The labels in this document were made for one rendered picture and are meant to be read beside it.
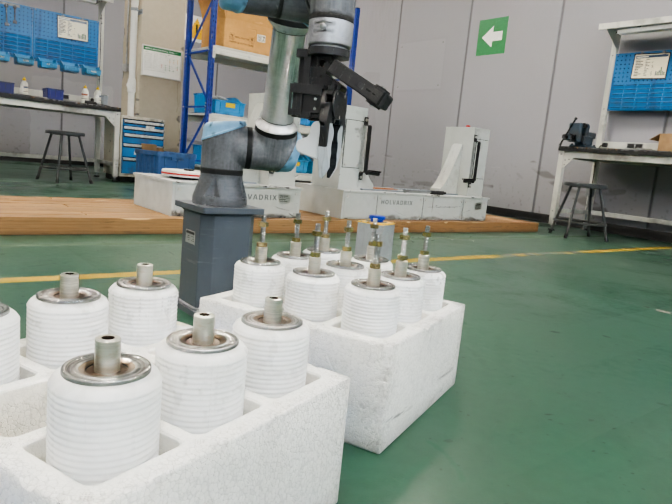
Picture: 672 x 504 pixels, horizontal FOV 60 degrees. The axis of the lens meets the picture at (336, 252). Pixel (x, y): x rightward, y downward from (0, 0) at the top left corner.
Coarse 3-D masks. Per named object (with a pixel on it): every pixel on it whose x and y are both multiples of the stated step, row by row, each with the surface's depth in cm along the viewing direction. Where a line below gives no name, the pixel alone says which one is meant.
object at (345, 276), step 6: (324, 264) 114; (336, 270) 110; (342, 270) 110; (348, 270) 110; (354, 270) 111; (360, 270) 111; (366, 270) 113; (342, 276) 110; (348, 276) 110; (354, 276) 110; (360, 276) 111; (366, 276) 112; (342, 282) 110; (348, 282) 110; (342, 288) 110; (342, 294) 110; (342, 300) 111; (342, 306) 111
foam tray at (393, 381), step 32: (224, 320) 105; (448, 320) 114; (320, 352) 96; (352, 352) 93; (384, 352) 90; (416, 352) 100; (448, 352) 117; (352, 384) 93; (384, 384) 90; (416, 384) 103; (448, 384) 121; (352, 416) 94; (384, 416) 91; (416, 416) 106; (384, 448) 94
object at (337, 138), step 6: (336, 126) 101; (342, 126) 102; (336, 132) 100; (336, 138) 100; (336, 144) 101; (336, 150) 101; (330, 156) 102; (336, 156) 101; (330, 162) 102; (336, 162) 102; (330, 168) 102; (330, 174) 102
